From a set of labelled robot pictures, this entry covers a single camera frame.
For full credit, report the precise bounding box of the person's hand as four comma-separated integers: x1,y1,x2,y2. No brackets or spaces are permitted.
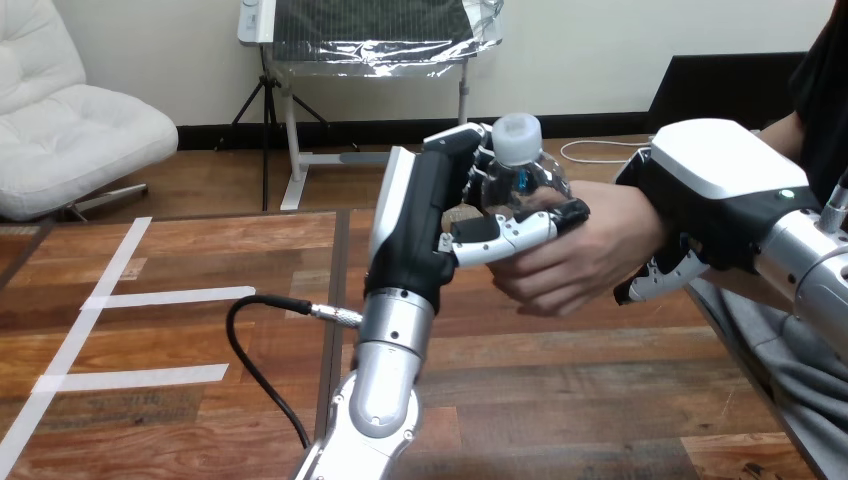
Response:
486,180,668,319

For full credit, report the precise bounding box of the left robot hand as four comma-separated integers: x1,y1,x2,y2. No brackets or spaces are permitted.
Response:
363,121,592,315

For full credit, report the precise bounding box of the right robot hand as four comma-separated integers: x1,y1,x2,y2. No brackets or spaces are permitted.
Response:
612,118,823,307

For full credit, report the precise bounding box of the clear water bottle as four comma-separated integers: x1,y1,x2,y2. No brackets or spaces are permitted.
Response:
479,112,573,220

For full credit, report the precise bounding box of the person's body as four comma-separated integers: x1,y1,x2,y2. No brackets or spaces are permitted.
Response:
688,0,848,480

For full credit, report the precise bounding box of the dark screen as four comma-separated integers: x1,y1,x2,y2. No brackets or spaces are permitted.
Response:
645,52,810,134

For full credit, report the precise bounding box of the white desk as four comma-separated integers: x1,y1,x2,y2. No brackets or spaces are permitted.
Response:
236,0,480,213

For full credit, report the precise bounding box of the black tripod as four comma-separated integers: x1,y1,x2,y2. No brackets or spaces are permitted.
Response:
214,46,360,213

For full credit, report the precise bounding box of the foil sheet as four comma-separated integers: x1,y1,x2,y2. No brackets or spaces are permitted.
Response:
272,0,505,79

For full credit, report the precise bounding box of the white cushioned chair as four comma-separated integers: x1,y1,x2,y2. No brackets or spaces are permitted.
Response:
0,0,179,224

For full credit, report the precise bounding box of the tangle of cables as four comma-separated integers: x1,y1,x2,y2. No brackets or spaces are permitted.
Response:
559,137,655,166

